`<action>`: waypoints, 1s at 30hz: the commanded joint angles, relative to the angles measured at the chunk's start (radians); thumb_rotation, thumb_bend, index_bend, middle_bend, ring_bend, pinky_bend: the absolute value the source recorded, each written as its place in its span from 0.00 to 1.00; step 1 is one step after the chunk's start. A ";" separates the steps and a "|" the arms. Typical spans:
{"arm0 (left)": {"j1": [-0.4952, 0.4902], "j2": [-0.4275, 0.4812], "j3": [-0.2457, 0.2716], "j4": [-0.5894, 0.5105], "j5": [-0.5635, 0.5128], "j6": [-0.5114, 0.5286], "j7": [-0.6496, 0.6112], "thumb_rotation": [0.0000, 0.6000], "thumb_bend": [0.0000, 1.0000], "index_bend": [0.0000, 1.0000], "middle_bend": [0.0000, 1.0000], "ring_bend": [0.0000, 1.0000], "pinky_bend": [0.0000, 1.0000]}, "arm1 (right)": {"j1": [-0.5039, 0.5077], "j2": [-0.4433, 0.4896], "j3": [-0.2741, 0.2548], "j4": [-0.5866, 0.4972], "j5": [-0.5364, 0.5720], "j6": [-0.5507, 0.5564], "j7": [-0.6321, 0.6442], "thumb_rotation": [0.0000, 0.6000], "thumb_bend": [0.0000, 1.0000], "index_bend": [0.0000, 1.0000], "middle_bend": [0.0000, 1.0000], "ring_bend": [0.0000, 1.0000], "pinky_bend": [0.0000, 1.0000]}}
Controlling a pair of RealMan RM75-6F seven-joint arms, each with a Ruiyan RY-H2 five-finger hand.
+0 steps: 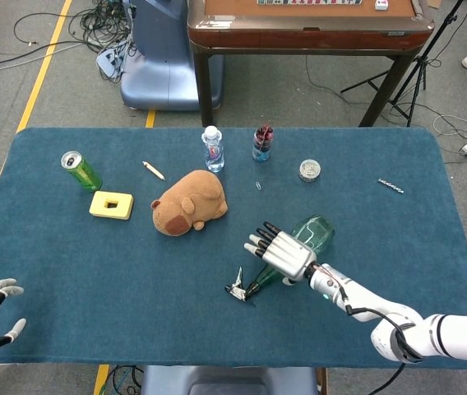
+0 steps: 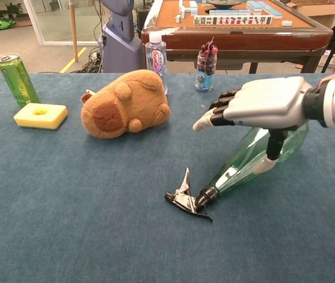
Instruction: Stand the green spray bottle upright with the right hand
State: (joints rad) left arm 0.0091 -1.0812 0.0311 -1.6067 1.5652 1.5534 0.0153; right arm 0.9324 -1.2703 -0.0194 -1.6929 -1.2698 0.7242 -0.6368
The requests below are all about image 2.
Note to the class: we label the jar with dark contents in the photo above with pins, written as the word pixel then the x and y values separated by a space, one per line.
pixel 205 79

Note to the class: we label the brown capybara plush toy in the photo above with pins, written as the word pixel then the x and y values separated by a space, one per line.
pixel 132 106

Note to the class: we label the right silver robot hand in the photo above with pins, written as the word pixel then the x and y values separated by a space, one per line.
pixel 267 103

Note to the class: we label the single white mahjong tile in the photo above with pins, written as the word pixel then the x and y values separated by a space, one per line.
pixel 286 23

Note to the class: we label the potted green plants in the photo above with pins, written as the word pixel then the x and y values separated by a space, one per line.
pixel 11 9

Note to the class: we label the metal paper clip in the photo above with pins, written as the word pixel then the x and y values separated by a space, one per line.
pixel 204 106

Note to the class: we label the row of face-up mahjong tiles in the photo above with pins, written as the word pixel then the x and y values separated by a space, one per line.
pixel 232 20

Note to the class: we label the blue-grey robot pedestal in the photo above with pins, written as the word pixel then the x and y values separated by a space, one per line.
pixel 120 53

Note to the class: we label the green drink can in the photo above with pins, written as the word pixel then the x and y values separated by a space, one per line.
pixel 17 79

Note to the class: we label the yellow sponge with hole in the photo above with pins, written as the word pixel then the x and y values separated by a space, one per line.
pixel 54 116

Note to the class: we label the clear plastic water bottle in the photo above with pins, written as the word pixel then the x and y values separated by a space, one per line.
pixel 155 56

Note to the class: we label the wooden pole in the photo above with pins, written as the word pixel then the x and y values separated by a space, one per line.
pixel 73 29

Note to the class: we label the blue table cloth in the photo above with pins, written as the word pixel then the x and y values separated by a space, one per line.
pixel 96 206

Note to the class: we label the green transparent spray bottle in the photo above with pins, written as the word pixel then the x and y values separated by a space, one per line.
pixel 238 168

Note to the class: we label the brown mahjong table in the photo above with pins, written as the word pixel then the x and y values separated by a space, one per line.
pixel 244 41

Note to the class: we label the cardboard box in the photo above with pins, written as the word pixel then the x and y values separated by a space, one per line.
pixel 318 11

